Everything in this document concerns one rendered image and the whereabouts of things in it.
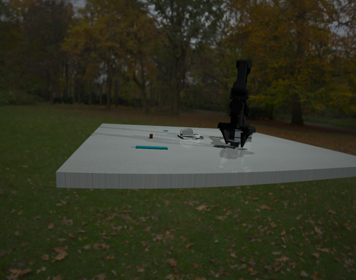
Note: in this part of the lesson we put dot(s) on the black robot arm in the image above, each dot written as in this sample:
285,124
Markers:
239,91

